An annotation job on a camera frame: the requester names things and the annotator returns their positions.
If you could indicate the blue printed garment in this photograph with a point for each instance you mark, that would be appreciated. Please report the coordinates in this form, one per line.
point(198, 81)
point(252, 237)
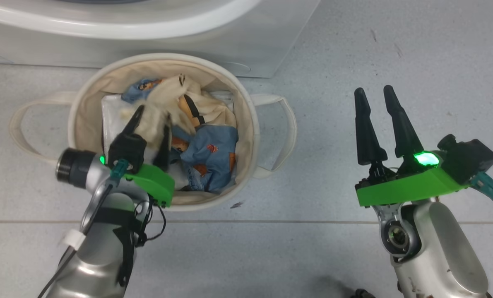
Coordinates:
point(213, 161)

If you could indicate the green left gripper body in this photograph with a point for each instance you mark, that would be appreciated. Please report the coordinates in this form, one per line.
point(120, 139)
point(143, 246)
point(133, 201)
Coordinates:
point(155, 182)

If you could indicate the cream canvas laundry basket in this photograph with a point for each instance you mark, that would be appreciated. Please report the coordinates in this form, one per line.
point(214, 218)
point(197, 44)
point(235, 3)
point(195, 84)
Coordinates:
point(85, 124)

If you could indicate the cream garment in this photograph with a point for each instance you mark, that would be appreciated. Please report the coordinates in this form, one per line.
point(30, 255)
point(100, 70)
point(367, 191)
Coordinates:
point(163, 103)

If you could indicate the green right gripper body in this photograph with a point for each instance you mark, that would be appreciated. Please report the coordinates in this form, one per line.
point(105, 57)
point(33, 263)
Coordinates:
point(407, 186)

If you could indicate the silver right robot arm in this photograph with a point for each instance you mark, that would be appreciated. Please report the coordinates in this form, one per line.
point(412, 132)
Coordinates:
point(445, 256)

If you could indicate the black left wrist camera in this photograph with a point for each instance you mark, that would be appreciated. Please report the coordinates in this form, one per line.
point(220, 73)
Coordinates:
point(126, 151)

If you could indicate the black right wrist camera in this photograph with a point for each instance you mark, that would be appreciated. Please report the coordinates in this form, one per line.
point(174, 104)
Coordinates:
point(470, 159)

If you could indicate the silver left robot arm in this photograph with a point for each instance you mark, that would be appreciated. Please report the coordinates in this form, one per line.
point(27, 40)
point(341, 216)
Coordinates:
point(97, 265)

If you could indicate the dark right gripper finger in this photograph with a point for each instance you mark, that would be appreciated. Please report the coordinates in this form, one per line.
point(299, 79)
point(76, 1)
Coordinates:
point(403, 132)
point(368, 136)

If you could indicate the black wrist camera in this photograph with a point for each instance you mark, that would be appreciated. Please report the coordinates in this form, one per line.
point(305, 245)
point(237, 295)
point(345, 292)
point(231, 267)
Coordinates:
point(470, 159)
point(126, 151)

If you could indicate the white front-load washing machine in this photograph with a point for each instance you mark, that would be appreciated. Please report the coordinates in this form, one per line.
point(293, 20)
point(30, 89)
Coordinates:
point(188, 49)

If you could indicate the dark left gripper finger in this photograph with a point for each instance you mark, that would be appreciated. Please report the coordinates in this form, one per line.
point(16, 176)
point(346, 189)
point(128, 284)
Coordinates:
point(133, 122)
point(164, 149)

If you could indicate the white folded sheet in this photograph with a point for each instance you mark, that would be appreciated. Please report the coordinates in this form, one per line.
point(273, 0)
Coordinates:
point(111, 120)

